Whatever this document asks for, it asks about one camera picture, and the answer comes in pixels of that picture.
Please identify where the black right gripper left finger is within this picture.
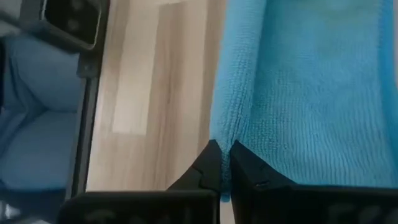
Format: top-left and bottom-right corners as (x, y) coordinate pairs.
(58, 139), (223, 224)

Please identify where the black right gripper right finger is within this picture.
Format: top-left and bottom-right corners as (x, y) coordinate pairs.
(229, 140), (398, 224)

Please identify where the blue microfiber towel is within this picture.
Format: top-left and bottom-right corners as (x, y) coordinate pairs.
(210, 0), (398, 202)

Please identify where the person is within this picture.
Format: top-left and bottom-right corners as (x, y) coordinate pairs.
(0, 34), (85, 190)

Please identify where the black aluminium table frame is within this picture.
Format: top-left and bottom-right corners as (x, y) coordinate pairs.
(65, 46), (105, 200)

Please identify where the black table-level camera box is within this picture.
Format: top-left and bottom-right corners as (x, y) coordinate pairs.
(39, 0), (103, 51)

